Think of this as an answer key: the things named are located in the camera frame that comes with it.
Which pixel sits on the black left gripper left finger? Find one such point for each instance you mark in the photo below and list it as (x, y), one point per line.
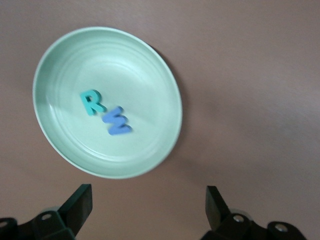
(50, 222)

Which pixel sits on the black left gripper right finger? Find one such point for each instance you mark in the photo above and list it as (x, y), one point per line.
(237, 225)

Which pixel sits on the blue foam letter W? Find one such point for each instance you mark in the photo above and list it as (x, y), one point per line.
(117, 125)

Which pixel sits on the teal foam letter R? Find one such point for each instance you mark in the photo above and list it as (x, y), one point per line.
(88, 102)

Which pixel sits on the light green plate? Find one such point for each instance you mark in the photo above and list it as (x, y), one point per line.
(137, 75)

